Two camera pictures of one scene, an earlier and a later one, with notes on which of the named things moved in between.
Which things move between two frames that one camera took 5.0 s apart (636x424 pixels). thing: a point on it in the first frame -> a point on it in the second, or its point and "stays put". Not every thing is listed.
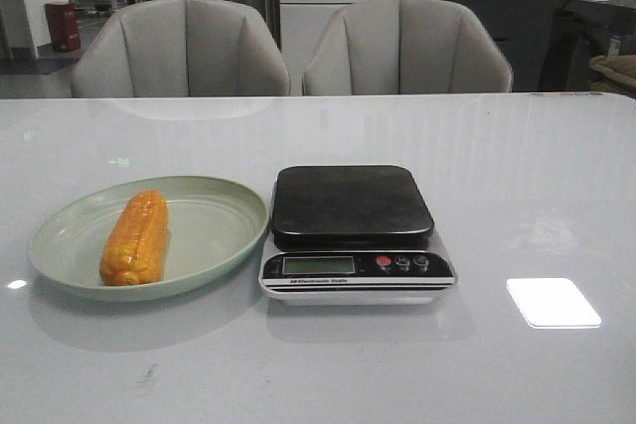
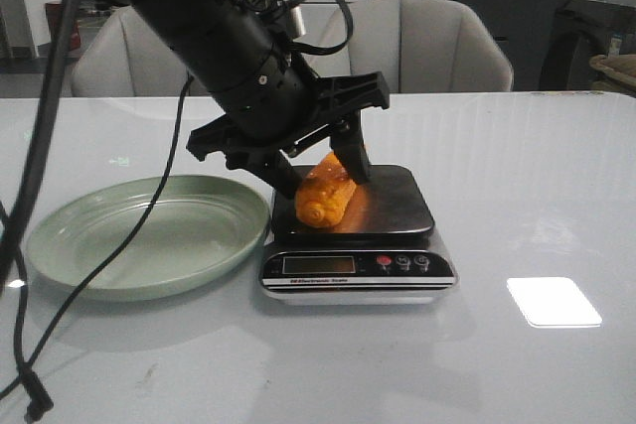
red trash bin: (63, 26) stays put
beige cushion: (619, 72) stays put
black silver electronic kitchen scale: (353, 235) stays put
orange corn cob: (136, 247) -> (326, 194)
